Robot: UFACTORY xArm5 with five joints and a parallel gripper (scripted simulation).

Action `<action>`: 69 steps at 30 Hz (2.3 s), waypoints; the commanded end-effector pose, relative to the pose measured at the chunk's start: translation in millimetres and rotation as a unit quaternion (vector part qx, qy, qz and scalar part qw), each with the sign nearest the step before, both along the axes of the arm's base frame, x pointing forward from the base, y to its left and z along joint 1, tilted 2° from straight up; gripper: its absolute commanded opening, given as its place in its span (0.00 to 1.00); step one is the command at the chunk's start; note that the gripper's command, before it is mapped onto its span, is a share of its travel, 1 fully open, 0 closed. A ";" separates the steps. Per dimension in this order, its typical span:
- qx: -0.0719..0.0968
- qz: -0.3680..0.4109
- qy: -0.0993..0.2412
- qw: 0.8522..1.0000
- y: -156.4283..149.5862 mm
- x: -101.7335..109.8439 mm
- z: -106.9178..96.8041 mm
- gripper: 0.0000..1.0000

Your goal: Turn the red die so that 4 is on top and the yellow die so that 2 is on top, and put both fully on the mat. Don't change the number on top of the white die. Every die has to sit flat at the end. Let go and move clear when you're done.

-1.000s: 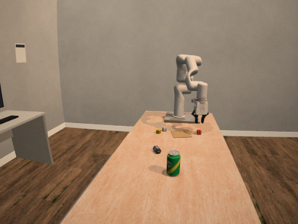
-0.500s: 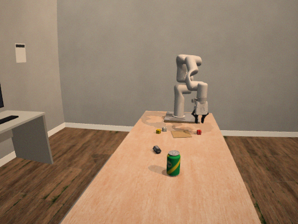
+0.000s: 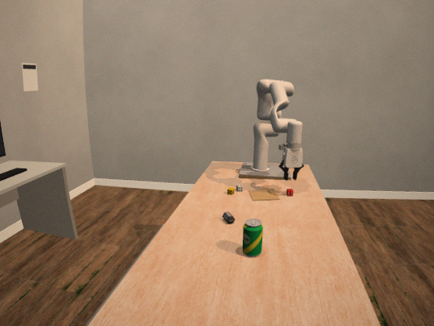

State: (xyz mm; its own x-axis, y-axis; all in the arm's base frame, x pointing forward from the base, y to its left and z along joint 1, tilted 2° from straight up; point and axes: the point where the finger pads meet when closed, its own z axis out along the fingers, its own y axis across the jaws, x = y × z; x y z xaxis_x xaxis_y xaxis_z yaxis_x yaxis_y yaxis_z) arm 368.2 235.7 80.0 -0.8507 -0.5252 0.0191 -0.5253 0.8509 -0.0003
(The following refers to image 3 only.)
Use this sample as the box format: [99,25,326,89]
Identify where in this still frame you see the tan square mat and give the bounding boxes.
[249,190,280,201]

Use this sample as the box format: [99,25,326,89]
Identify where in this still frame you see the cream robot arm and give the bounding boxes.
[251,80,302,172]

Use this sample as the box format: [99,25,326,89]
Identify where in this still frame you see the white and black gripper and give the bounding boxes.
[279,147,304,181]

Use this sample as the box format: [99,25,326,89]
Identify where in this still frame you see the green drink can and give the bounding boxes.
[243,218,263,257]

